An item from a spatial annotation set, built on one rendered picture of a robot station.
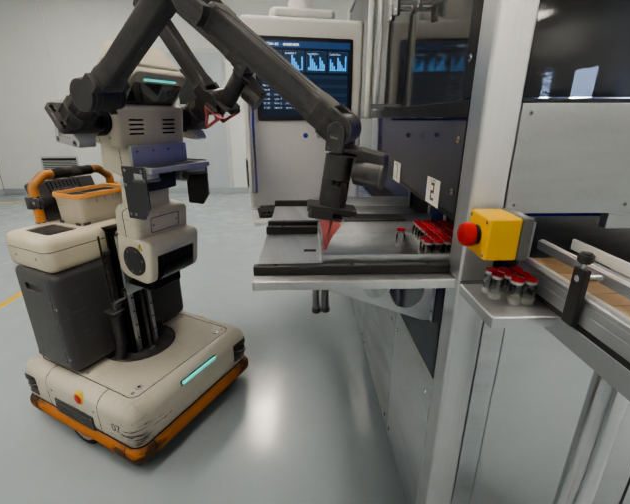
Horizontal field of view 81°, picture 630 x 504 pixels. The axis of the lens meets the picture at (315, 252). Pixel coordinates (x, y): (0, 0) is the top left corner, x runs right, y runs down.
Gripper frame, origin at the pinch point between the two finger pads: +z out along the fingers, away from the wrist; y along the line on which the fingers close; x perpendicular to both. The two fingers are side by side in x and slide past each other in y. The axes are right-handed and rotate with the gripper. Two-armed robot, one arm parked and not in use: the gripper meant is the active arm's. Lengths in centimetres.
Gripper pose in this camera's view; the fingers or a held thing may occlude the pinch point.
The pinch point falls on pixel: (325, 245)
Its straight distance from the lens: 81.3
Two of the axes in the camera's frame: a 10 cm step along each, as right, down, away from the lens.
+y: 9.9, 1.3, 0.8
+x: -0.3, -3.4, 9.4
